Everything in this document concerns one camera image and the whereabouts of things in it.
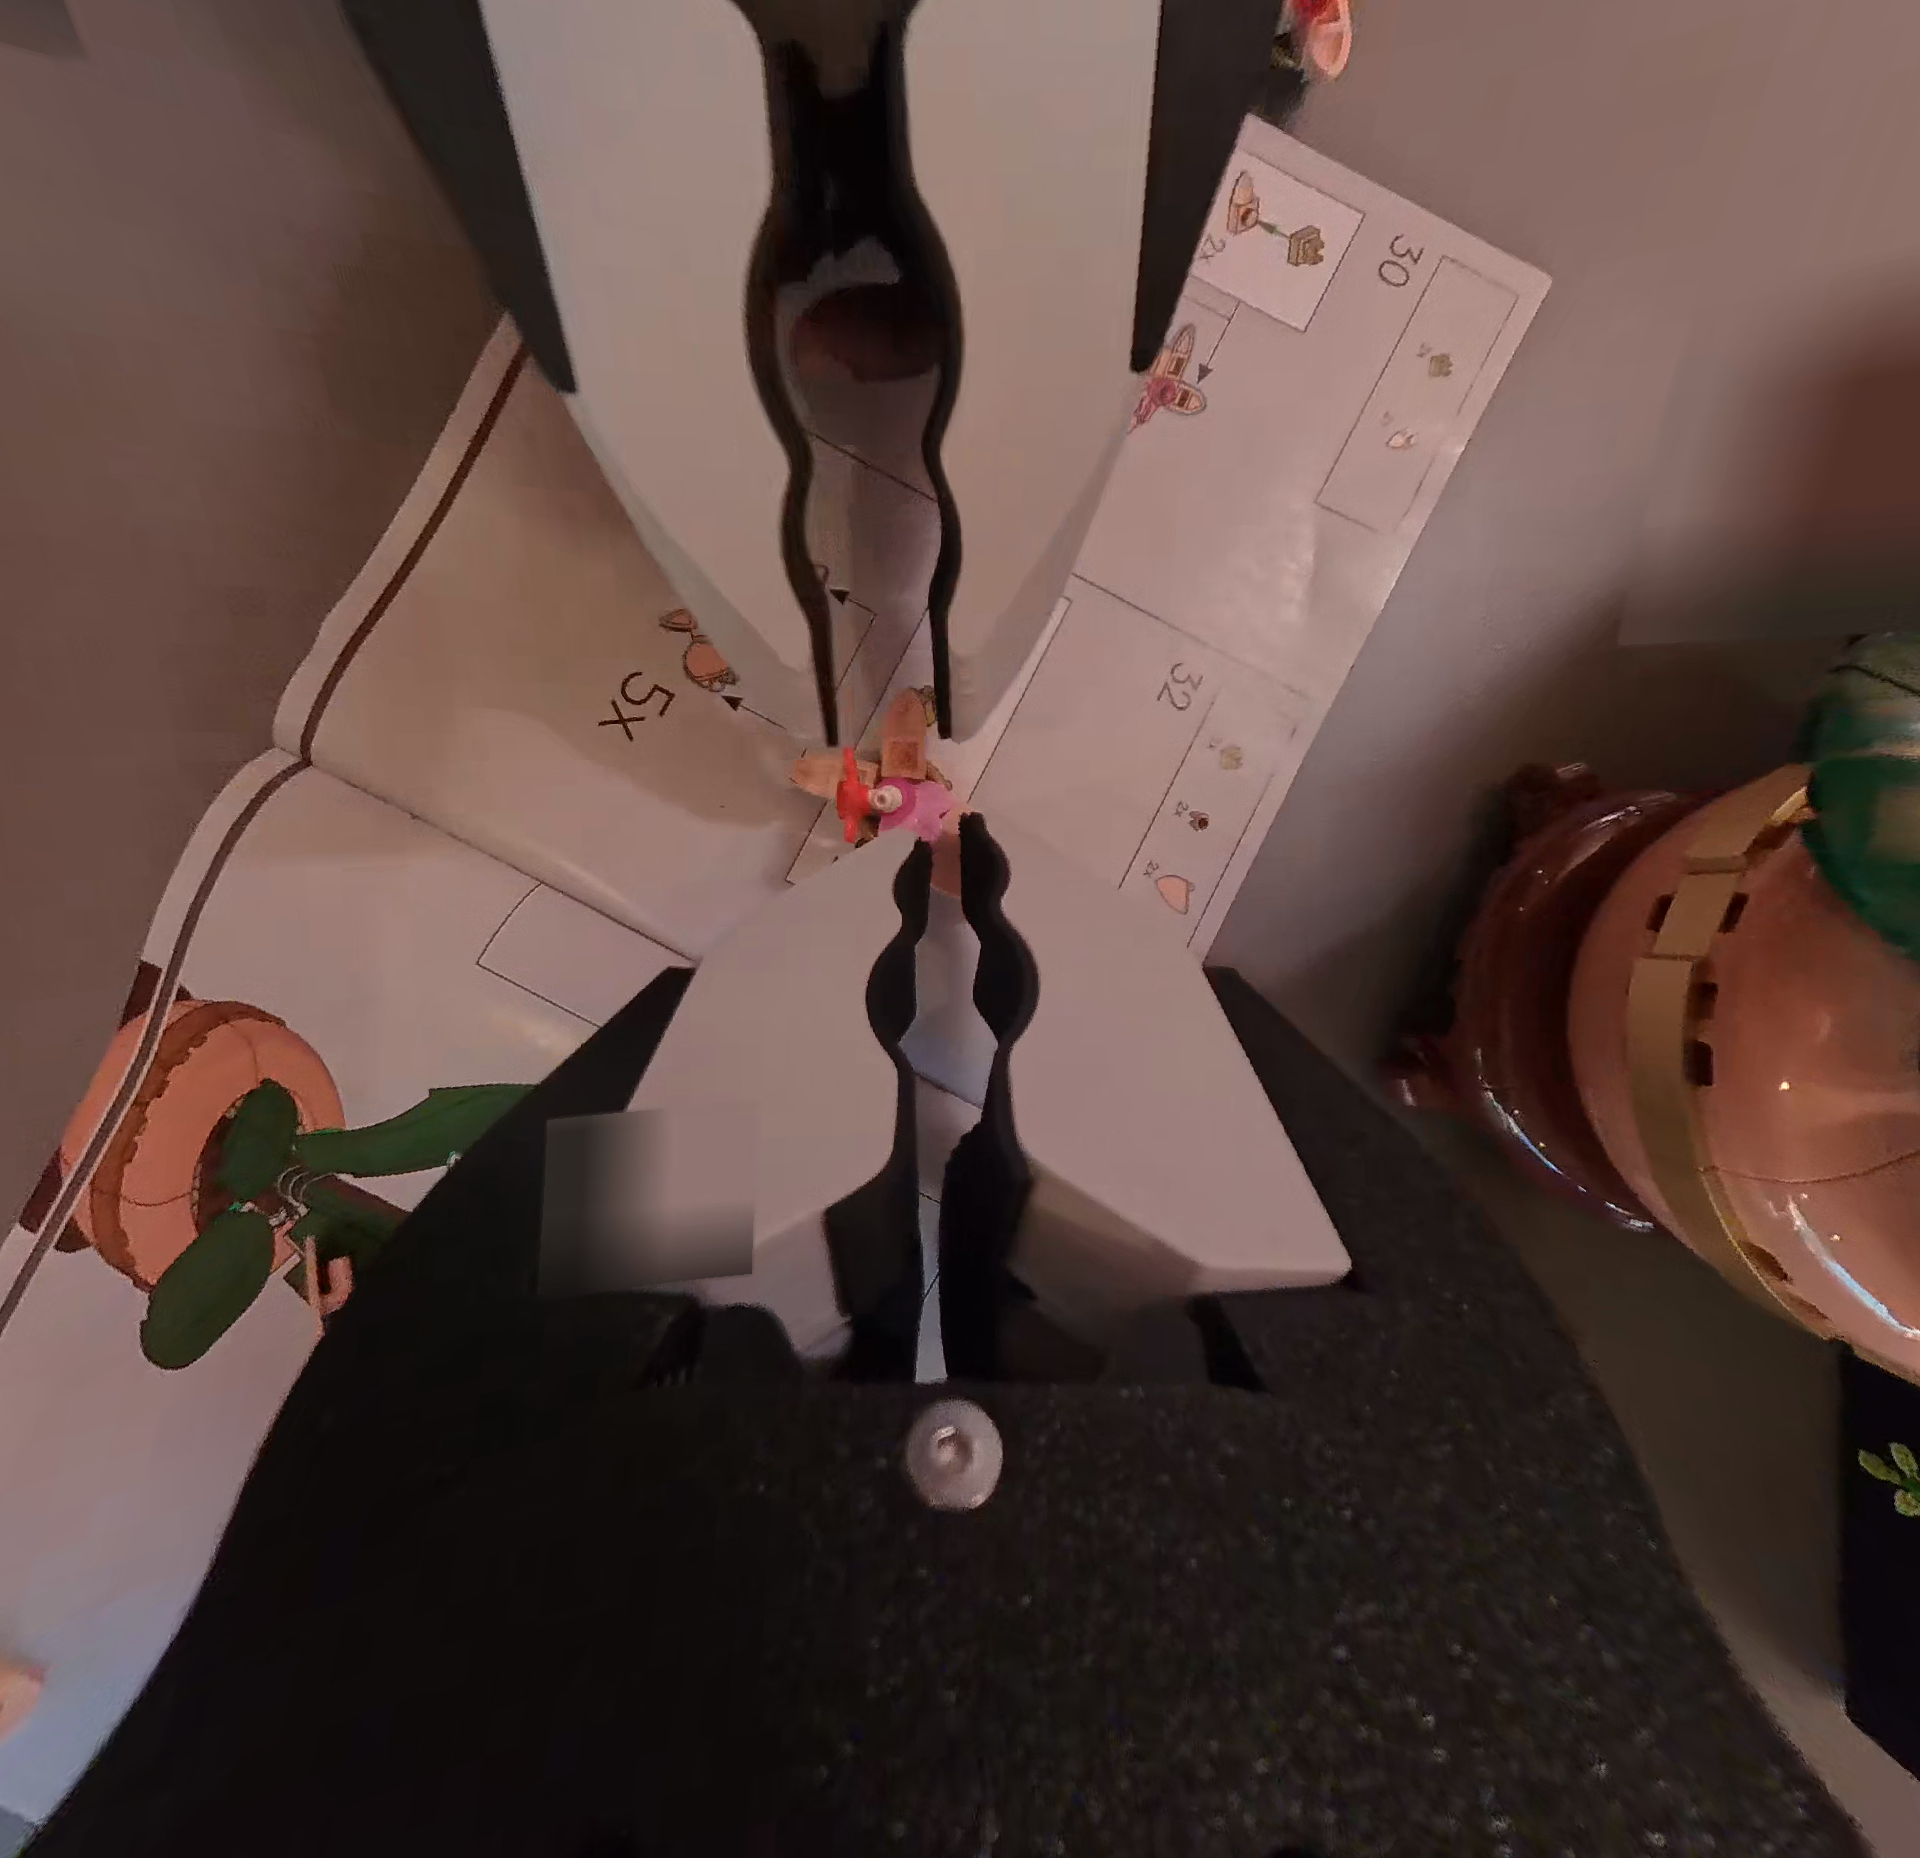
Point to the peach brick piece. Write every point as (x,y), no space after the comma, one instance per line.
(19,1694)

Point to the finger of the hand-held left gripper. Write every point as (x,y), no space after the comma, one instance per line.
(632,237)
(1052,237)

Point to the pink and tan brick blossom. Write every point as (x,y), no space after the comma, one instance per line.
(920,810)

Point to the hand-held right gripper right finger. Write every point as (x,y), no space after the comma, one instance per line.
(1141,1079)

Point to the brick flower pot model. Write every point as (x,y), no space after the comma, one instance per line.
(1652,1019)

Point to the black brick set box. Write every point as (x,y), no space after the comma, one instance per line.
(1884,1589)

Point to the open brick instruction booklet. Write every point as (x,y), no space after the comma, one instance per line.
(451,839)

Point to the grey desk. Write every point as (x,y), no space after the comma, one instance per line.
(1575,118)

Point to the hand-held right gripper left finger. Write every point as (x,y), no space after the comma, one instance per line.
(779,1034)

